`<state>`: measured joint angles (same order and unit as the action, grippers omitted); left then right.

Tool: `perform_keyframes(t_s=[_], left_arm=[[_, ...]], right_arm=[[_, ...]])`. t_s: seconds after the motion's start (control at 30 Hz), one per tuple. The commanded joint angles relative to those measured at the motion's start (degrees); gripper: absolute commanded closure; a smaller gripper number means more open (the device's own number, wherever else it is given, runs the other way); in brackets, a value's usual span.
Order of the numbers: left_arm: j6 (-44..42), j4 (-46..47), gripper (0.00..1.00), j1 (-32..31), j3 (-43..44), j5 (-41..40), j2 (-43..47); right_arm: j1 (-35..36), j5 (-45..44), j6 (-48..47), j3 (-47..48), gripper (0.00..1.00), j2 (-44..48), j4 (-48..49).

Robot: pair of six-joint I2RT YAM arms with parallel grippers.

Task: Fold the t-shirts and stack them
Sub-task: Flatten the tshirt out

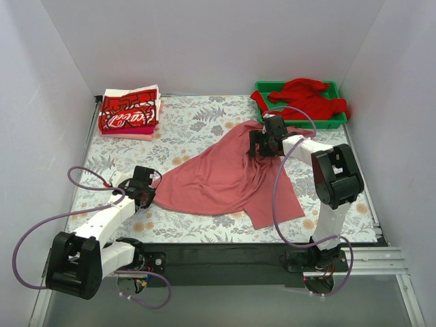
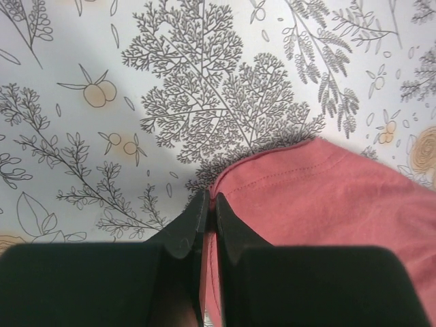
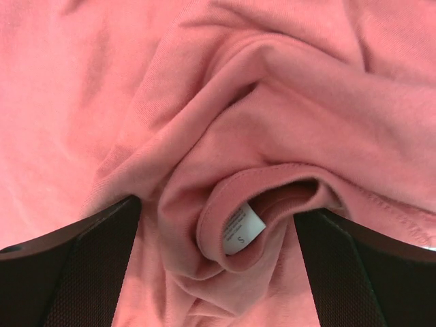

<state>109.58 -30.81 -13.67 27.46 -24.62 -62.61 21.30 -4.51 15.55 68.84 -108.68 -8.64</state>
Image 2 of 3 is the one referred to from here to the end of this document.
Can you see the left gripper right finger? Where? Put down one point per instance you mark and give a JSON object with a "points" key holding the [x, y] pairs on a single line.
{"points": [[266, 285]]}

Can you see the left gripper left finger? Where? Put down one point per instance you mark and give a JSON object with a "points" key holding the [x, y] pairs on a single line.
{"points": [[160, 282]]}

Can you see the pink t shirt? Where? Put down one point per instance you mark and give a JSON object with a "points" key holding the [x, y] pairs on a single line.
{"points": [[317, 193]]}

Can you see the floral patterned table mat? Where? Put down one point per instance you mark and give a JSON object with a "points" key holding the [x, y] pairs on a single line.
{"points": [[114, 113]]}

